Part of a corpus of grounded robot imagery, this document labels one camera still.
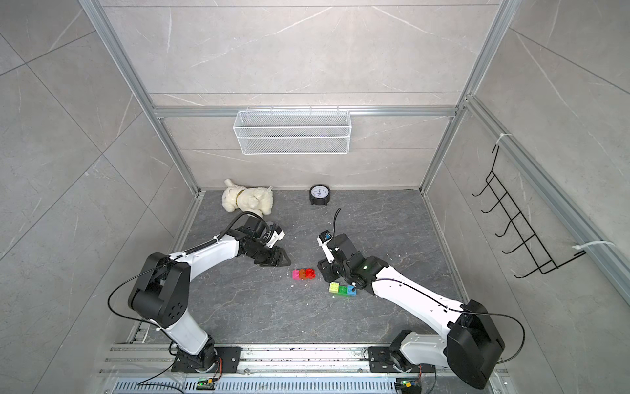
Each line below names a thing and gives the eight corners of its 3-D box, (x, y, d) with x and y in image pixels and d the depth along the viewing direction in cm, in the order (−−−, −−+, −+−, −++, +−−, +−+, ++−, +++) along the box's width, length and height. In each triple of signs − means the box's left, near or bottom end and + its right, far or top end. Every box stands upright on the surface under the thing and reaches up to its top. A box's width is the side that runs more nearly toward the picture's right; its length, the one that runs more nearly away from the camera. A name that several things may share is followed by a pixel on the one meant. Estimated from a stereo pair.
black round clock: (309, 205, 116) (309, 201, 113) (310, 188, 123) (309, 184, 121) (330, 205, 116) (330, 201, 113) (329, 188, 123) (329, 184, 121)
